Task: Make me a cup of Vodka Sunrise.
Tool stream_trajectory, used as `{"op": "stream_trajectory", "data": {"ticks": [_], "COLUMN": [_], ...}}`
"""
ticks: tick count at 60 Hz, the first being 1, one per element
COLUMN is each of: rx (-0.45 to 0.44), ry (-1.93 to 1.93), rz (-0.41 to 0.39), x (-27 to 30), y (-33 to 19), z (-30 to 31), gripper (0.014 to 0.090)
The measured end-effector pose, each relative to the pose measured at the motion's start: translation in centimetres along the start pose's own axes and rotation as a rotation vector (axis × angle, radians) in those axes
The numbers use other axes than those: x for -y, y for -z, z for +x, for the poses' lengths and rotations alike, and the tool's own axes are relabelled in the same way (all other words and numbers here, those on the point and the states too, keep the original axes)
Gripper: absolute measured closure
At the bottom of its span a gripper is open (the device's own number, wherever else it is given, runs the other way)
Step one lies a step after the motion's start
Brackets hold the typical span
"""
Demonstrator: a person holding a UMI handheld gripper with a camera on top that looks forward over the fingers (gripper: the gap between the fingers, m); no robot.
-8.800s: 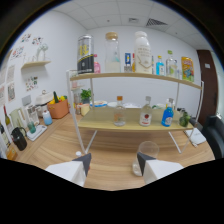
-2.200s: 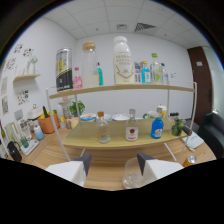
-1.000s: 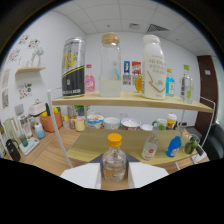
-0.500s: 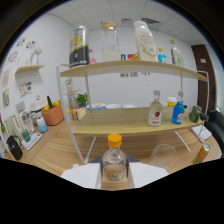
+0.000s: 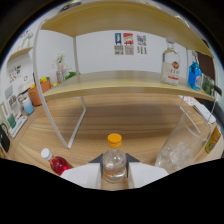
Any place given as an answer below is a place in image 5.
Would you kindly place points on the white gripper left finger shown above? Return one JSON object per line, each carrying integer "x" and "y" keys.
{"x": 83, "y": 174}

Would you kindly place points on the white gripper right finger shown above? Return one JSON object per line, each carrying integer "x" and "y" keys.
{"x": 146, "y": 173}

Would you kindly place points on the small red liquid bottle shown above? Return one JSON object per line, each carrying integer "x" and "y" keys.
{"x": 58, "y": 164}

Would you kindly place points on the clear bottle orange cap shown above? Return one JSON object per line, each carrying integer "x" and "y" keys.
{"x": 114, "y": 162}

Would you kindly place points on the yellow drink can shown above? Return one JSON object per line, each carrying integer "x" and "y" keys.
{"x": 213, "y": 140}

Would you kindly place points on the blue white cup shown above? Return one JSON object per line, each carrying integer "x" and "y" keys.
{"x": 28, "y": 106}

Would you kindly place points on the clear glass with ice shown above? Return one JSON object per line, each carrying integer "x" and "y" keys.
{"x": 181, "y": 146}

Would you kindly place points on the white tray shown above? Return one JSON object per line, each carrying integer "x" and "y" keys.
{"x": 19, "y": 126}

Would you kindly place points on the white zip pouch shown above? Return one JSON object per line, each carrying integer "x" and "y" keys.
{"x": 208, "y": 112}

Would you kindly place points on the black kettle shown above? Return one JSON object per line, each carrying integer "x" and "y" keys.
{"x": 3, "y": 138}

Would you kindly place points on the green mug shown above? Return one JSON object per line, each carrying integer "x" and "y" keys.
{"x": 12, "y": 121}

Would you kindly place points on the two-tier wooden shelf rack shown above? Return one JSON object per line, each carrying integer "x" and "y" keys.
{"x": 110, "y": 83}

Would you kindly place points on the green potted plant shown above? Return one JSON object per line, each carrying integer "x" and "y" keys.
{"x": 70, "y": 75}

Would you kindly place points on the clear bottle red label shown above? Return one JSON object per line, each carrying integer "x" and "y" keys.
{"x": 170, "y": 69}

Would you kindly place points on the glass jar with limes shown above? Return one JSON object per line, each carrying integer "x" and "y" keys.
{"x": 208, "y": 85}

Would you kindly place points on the blue liquid bottle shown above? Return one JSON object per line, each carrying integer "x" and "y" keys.
{"x": 194, "y": 76}

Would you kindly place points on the vase with white flowers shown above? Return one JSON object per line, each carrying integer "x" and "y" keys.
{"x": 60, "y": 65}

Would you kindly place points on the dark brown door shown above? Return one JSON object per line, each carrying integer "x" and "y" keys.
{"x": 205, "y": 61}

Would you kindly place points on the white figurine ornament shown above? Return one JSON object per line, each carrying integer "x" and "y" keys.
{"x": 26, "y": 37}

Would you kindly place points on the multicolour wall poster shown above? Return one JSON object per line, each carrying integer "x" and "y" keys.
{"x": 141, "y": 45}

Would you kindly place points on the red white wall poster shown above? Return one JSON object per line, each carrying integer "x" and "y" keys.
{"x": 128, "y": 43}

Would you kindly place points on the blue yellow wall poster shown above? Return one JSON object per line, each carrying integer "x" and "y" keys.
{"x": 118, "y": 43}

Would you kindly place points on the wooden wall shelf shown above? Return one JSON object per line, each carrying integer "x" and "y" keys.
{"x": 20, "y": 52}

